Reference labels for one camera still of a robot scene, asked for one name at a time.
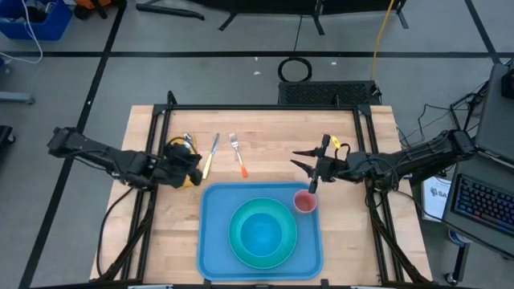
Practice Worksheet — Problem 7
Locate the black chair part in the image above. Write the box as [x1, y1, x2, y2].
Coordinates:
[0, 124, 17, 157]

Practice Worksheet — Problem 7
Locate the orange-handled metal fork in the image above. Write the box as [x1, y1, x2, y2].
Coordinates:
[229, 132, 249, 179]

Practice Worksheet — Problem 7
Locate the black stand base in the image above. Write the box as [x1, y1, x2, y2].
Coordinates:
[218, 0, 410, 36]

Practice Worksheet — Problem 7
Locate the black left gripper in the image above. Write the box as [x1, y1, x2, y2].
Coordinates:
[154, 142, 204, 189]

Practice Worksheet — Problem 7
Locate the cream-handled table knife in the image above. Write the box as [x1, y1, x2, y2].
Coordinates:
[202, 132, 221, 181]

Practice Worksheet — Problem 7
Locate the blue plastic tray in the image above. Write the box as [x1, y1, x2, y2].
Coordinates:
[196, 181, 324, 282]

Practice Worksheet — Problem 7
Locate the laptop with backlit keyboard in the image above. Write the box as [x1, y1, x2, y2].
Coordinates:
[441, 152, 514, 258]

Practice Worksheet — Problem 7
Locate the yellow floor cable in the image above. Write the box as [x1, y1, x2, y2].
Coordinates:
[369, 0, 397, 81]

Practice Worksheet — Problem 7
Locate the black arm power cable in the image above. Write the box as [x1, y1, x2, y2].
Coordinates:
[95, 185, 136, 279]

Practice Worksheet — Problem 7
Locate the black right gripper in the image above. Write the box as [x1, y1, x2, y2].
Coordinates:
[289, 133, 353, 195]

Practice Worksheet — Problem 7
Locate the yellow cloth napkin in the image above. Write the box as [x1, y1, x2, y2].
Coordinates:
[168, 134, 202, 190]

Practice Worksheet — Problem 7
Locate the coiled black cable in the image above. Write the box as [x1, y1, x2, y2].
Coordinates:
[277, 56, 313, 83]

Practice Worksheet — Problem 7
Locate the black cable tangle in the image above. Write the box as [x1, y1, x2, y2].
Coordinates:
[395, 79, 490, 146]

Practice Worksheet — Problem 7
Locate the blue plastic bowl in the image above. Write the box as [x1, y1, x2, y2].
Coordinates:
[239, 212, 284, 258]

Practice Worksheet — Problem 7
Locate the blue plastic bin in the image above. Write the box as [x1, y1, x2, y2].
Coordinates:
[0, 0, 74, 41]

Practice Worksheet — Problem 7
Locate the black floor bar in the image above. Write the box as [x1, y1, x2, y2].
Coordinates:
[135, 2, 206, 22]

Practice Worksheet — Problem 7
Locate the black cart leg with caster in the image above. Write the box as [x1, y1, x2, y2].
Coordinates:
[443, 230, 471, 287]

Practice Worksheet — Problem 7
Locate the orange and black bag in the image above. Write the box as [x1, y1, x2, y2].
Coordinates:
[74, 0, 118, 20]

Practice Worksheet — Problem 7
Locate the grey laptop lid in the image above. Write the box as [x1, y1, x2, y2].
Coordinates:
[474, 63, 514, 164]

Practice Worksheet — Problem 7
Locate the white cable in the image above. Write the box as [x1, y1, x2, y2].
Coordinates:
[0, 0, 44, 64]

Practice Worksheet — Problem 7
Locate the white printed paper sheet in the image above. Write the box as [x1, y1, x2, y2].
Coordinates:
[421, 175, 453, 223]

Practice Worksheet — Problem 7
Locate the grey metal bar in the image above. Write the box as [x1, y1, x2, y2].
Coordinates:
[0, 91, 35, 106]

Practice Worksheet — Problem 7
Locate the thin black floor cable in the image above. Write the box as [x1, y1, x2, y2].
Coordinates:
[293, 14, 304, 54]

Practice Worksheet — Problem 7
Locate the red plastic cup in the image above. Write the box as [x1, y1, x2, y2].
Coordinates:
[292, 189, 319, 214]

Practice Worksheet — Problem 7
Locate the teal plastic plate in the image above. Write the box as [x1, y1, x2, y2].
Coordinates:
[227, 197, 299, 271]

